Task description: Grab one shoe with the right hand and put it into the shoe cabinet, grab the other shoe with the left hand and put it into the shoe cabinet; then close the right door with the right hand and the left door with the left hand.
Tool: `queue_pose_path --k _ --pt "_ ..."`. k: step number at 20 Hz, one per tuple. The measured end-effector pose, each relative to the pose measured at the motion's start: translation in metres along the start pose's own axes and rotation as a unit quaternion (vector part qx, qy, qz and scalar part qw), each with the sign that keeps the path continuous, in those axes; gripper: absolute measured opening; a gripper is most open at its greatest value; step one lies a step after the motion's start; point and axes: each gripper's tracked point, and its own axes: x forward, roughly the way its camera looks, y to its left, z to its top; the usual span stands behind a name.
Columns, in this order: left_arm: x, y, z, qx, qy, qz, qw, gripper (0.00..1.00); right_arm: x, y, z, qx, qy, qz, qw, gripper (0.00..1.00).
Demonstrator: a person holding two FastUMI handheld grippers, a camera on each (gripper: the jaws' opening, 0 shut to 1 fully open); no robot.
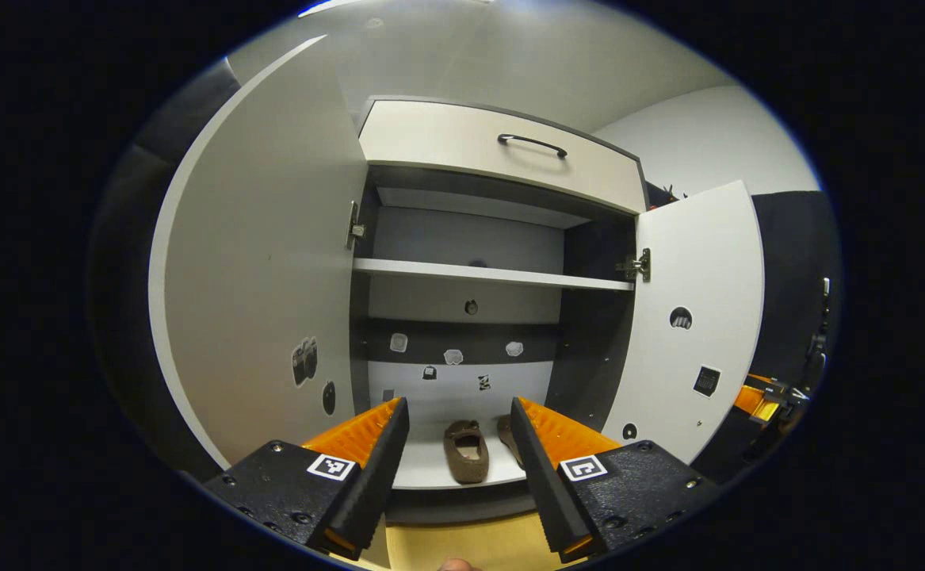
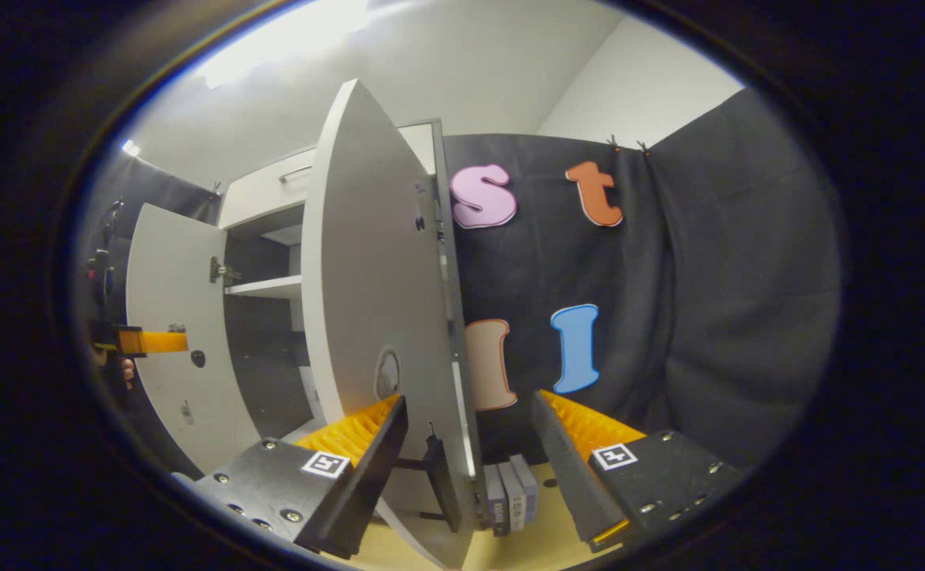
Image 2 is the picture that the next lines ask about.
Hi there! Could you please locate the blue grey small box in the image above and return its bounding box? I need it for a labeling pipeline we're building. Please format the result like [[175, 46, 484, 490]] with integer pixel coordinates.
[[510, 454, 540, 524]]

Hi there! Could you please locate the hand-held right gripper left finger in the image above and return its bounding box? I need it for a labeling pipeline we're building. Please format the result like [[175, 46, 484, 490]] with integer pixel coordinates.
[[181, 394, 410, 560]]

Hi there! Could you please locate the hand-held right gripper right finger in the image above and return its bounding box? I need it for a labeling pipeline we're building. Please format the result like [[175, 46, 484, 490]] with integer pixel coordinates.
[[531, 389, 744, 554]]

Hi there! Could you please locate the dark grey small box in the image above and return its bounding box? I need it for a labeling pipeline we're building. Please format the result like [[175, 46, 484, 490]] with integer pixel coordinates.
[[482, 464, 508, 537]]

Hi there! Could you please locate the white small box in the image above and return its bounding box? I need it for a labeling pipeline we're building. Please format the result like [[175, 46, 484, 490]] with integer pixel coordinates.
[[498, 460, 526, 532]]

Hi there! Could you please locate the white grey shoe cabinet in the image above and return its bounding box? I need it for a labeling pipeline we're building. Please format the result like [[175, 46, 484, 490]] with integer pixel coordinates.
[[216, 119, 483, 528]]

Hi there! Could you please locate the black backdrop cloth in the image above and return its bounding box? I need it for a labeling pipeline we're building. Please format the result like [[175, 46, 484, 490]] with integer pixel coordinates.
[[442, 87, 842, 469], [78, 151, 224, 477]]

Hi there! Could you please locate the white cabinet door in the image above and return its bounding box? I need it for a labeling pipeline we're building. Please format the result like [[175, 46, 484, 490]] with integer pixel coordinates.
[[301, 78, 479, 570], [126, 203, 261, 477]]

